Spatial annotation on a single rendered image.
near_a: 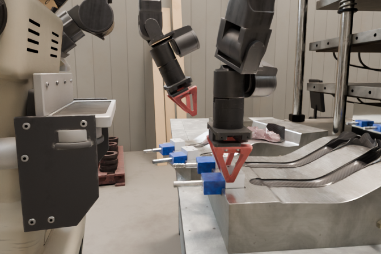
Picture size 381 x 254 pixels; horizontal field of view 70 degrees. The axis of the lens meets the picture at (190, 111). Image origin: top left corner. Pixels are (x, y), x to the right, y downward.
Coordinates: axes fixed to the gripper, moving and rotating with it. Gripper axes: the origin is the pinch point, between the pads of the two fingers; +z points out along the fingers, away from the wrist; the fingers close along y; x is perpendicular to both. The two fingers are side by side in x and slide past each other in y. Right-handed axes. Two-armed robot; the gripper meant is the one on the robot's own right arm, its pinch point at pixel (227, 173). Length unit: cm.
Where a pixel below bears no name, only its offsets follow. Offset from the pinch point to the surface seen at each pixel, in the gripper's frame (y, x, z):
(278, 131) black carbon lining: 44, -29, 2
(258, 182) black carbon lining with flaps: 0.6, -6.7, 2.5
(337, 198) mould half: -7.0, -18.1, 2.6
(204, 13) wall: 346, -46, -101
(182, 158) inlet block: 25.0, 7.0, 4.9
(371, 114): 61, -79, -1
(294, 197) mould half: -6.4, -10.6, 2.4
